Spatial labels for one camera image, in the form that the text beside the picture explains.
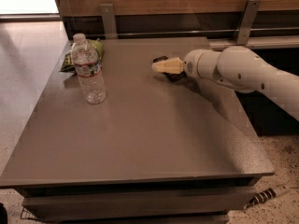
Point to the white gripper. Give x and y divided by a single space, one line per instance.
190 66

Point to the black rxbar chocolate bar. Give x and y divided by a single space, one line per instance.
171 77

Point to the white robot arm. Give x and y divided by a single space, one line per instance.
239 69

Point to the grey table with drawers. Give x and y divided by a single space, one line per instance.
154 152

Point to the clear plastic water bottle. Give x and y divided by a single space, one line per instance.
86 61

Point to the green snack bag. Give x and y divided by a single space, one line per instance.
68 66

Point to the black white power strip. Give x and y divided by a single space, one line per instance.
266 195

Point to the left metal wall bracket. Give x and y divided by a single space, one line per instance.
109 21

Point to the metal wall bracket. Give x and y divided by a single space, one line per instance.
248 17
109 21

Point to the right metal wall bracket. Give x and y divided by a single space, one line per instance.
248 17

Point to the horizontal metal rail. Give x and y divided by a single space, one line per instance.
220 33

